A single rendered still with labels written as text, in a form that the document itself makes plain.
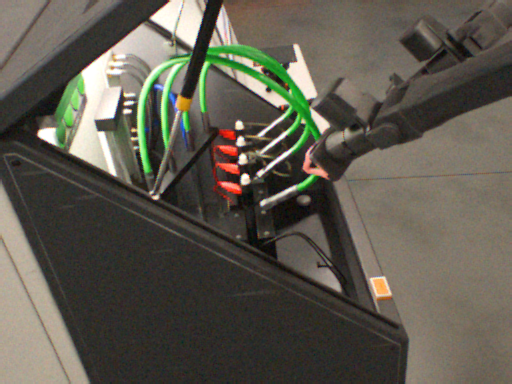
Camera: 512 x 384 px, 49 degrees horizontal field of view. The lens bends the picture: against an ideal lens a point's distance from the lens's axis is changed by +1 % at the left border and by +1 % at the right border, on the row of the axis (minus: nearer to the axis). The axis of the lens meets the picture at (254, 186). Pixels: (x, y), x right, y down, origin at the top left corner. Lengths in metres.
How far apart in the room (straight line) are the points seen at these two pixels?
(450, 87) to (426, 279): 1.84
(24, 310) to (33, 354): 0.11
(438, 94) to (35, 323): 0.71
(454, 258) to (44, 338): 1.99
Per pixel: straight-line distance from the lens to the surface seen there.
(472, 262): 2.66
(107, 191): 0.80
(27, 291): 0.95
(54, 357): 1.05
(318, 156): 0.94
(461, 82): 0.75
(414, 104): 0.79
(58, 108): 0.86
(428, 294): 2.48
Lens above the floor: 1.79
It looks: 35 degrees down
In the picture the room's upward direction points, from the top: 7 degrees counter-clockwise
